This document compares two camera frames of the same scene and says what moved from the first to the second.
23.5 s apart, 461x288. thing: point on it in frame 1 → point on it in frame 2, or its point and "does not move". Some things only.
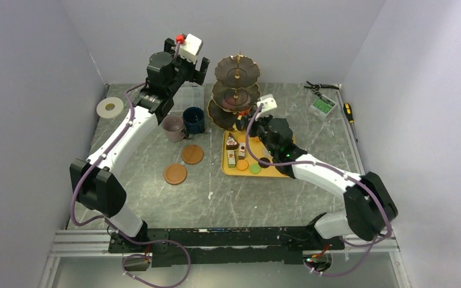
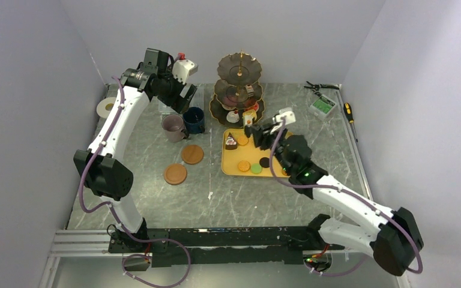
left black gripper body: x=185 y=70 → x=171 y=94
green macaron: x=254 y=168 does not move
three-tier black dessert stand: x=235 y=90 does not move
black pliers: x=315 y=87 does not move
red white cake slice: x=242 y=150 → x=250 y=90
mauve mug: x=173 y=125 does not move
